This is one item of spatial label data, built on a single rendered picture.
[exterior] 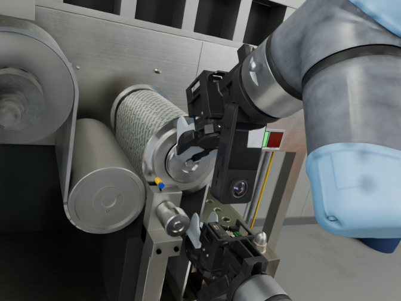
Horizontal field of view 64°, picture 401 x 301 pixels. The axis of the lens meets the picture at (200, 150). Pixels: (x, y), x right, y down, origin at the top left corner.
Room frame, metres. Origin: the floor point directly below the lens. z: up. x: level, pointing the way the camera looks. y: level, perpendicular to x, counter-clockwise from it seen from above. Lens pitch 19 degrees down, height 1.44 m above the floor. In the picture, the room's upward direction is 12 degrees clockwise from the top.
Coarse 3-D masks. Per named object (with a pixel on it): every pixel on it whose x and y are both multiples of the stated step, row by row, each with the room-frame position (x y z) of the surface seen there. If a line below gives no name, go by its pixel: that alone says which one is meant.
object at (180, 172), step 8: (176, 144) 0.48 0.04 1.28; (168, 152) 0.48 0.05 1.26; (168, 160) 0.47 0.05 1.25; (176, 160) 0.47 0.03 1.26; (208, 160) 0.50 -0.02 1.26; (168, 168) 0.47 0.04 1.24; (176, 168) 0.47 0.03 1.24; (184, 168) 0.49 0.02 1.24; (192, 168) 0.49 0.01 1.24; (200, 168) 0.50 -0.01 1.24; (176, 176) 0.48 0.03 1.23; (184, 176) 0.48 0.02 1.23; (192, 176) 0.49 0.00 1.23; (200, 176) 0.50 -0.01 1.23
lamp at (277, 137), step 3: (270, 135) 1.01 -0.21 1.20; (273, 135) 1.02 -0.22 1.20; (276, 135) 1.02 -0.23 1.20; (279, 135) 1.03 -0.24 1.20; (270, 138) 1.01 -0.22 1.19; (273, 138) 1.02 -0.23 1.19; (276, 138) 1.02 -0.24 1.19; (279, 138) 1.03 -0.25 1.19; (270, 141) 1.01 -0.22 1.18; (273, 141) 1.02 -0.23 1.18; (276, 141) 1.03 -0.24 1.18; (279, 141) 1.03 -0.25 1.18; (270, 144) 1.01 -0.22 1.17; (273, 144) 1.02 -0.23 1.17; (276, 144) 1.03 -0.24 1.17; (279, 144) 1.03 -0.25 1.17
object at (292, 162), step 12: (288, 156) 1.34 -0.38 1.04; (300, 156) 1.33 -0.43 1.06; (288, 168) 1.32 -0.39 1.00; (300, 168) 1.34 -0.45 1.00; (288, 180) 1.31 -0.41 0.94; (276, 192) 1.35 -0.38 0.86; (288, 192) 1.33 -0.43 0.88; (276, 204) 1.33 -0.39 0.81; (288, 204) 1.34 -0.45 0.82; (276, 216) 1.31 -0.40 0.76; (264, 228) 1.35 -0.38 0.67; (276, 228) 1.32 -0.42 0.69; (276, 240) 1.34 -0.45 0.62
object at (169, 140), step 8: (168, 136) 0.48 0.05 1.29; (176, 136) 0.48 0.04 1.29; (160, 144) 0.47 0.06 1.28; (168, 144) 0.48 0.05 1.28; (160, 152) 0.47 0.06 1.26; (160, 160) 0.47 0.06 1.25; (160, 168) 0.47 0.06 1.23; (208, 168) 0.52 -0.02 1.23; (160, 176) 0.48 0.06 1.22; (168, 176) 0.48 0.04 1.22; (168, 184) 0.48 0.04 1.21; (176, 184) 0.49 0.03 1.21; (184, 184) 0.50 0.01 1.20; (192, 184) 0.51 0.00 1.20
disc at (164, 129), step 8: (176, 120) 0.49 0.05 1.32; (192, 120) 0.50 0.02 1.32; (160, 128) 0.48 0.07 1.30; (168, 128) 0.48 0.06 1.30; (176, 128) 0.49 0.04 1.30; (152, 136) 0.47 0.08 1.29; (160, 136) 0.48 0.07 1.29; (152, 144) 0.47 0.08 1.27; (144, 152) 0.47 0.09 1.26; (152, 152) 0.47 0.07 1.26; (144, 160) 0.47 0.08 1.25; (152, 160) 0.47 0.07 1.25; (144, 168) 0.47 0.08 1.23; (152, 168) 0.48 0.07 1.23; (144, 176) 0.47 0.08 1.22; (152, 176) 0.48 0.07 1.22; (208, 176) 0.53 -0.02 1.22; (152, 184) 0.48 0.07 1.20; (200, 184) 0.52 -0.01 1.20; (184, 192) 0.51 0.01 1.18; (192, 192) 0.52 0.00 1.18
